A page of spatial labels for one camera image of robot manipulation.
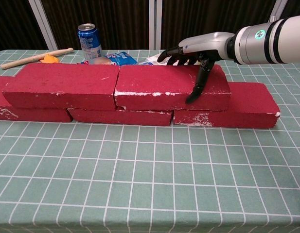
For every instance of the orange rubber chicken toy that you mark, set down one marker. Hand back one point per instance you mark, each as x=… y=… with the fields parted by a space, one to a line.
x=50 y=59

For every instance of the red foam brick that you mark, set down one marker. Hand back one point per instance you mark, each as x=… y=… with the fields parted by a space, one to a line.
x=164 y=82
x=62 y=82
x=30 y=116
x=252 y=102
x=120 y=117

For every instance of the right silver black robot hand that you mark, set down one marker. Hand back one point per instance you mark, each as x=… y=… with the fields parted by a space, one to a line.
x=205 y=42

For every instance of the blue soda can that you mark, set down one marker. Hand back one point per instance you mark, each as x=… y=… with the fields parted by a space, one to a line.
x=89 y=41

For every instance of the green checked tablecloth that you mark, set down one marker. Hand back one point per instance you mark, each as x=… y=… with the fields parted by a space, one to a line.
x=130 y=182

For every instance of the pack of white rolls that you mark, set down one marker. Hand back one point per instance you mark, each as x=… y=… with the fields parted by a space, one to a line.
x=149 y=60

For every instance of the wooden stick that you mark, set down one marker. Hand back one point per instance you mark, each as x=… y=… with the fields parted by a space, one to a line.
x=25 y=60

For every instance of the white screen frame post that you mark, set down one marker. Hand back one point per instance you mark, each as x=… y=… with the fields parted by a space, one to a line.
x=155 y=24
x=44 y=26
x=277 y=9

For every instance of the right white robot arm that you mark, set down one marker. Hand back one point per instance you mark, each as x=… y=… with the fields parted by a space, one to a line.
x=271 y=40

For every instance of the blue snack bag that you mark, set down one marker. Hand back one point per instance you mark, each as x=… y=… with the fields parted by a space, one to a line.
x=120 y=59

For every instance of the dark ribbed screen panel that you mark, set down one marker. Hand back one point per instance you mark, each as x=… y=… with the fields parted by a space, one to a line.
x=13 y=24
x=296 y=7
x=200 y=17
x=115 y=21

